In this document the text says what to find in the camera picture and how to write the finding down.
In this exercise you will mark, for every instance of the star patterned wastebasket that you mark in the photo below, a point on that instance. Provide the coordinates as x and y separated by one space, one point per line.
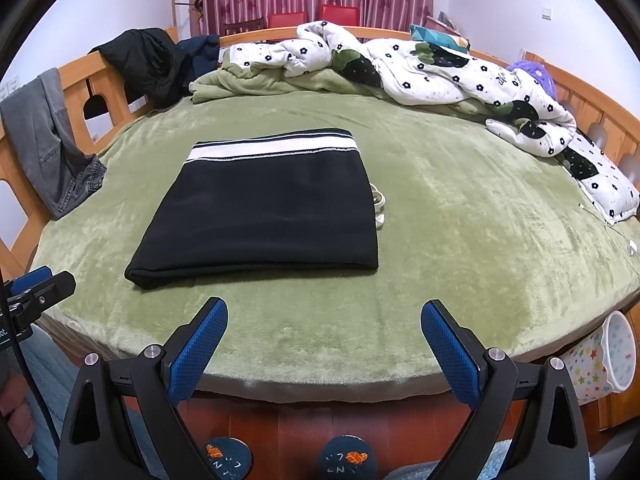
600 360

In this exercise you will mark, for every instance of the grey jeans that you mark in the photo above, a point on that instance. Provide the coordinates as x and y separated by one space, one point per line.
45 135

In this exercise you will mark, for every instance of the wooden coat rack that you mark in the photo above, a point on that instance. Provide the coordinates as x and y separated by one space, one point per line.
175 15

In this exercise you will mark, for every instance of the person's left hand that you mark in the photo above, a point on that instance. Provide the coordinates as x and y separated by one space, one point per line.
15 410

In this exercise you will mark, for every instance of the navy garment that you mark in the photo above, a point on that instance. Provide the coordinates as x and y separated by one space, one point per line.
202 60

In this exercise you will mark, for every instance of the teal patterned pillow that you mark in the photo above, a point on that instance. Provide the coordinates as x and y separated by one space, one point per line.
440 35

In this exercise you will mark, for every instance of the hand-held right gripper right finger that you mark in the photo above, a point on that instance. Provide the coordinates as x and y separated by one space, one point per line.
450 355

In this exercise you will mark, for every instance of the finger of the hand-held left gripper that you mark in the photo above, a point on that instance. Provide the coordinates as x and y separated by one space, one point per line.
30 280
50 295

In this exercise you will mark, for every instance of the white floral pillow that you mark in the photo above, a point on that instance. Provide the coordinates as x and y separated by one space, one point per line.
600 180

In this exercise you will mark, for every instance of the red chair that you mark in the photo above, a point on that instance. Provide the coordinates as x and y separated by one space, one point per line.
340 14
287 20

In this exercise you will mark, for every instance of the green plush bed sheet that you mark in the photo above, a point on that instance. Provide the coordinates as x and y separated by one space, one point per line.
475 235

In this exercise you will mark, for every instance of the white wall outlet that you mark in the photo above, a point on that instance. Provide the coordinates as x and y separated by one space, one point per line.
9 90

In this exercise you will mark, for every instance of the brown wooden chair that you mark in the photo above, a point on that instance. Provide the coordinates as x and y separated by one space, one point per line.
245 25

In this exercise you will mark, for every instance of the black jacket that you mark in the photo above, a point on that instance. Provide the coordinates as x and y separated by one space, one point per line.
145 60

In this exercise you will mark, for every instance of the white floral quilt green lining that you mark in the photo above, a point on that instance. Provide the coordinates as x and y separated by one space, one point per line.
450 75

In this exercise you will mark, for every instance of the white wall switch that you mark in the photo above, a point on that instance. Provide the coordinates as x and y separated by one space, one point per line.
547 12

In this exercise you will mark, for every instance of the black pants with white stripes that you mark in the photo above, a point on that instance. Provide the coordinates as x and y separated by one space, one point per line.
260 210

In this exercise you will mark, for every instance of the navy slipper with orange leaf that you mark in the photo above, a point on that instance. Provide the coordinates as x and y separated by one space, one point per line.
347 460
227 457

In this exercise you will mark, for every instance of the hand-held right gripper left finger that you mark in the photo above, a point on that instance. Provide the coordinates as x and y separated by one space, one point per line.
197 355

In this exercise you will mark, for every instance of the person's light blue trousers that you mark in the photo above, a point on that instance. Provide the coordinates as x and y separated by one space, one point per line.
60 360

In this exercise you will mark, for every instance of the purple plush toy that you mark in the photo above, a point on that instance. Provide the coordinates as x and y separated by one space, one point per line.
535 72

